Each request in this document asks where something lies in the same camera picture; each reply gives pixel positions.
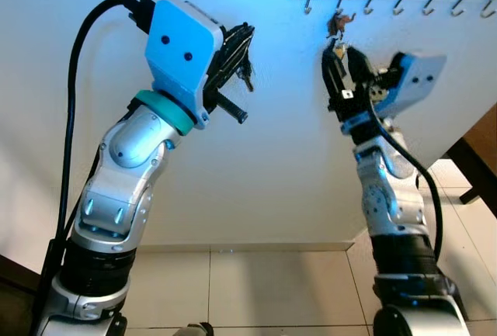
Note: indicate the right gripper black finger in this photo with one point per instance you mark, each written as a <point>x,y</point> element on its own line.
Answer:
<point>361,68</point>
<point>334,80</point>

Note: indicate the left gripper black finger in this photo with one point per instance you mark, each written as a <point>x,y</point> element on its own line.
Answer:
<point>234,68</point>
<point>231,45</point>

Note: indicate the small key bunch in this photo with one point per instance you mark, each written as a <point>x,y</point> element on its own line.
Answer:
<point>248,80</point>

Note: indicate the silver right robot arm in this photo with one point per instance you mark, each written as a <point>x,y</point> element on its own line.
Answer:
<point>388,196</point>

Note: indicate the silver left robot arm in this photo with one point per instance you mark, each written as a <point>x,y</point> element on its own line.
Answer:
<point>128,165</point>

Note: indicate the dark brown table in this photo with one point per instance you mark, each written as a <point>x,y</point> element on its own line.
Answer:
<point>481,142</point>

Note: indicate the black robot foot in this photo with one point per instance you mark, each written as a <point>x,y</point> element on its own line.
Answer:
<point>194,330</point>

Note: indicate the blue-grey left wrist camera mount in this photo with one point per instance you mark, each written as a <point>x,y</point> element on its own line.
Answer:
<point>182,45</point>

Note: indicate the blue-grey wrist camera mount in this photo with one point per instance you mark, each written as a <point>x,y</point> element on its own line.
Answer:
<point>182,45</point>
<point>415,80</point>

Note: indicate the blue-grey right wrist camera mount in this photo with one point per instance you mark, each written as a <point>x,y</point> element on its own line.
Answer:
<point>415,80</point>

